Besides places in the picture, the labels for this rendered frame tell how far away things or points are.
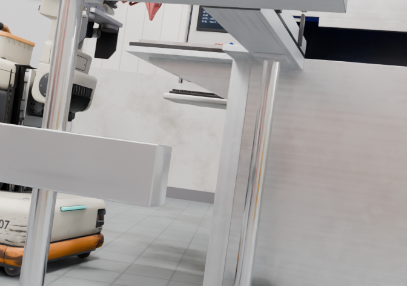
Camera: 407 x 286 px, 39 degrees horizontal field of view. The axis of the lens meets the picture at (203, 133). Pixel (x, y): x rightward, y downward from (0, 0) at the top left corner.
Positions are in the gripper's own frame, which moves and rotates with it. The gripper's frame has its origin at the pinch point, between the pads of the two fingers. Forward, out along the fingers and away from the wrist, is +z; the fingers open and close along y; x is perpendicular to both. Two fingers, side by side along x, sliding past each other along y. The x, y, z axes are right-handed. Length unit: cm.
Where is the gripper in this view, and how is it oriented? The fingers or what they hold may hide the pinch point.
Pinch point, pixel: (151, 18)
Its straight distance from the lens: 215.6
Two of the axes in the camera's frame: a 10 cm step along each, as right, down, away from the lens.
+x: 3.0, 0.6, 9.5
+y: 9.5, 1.1, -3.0
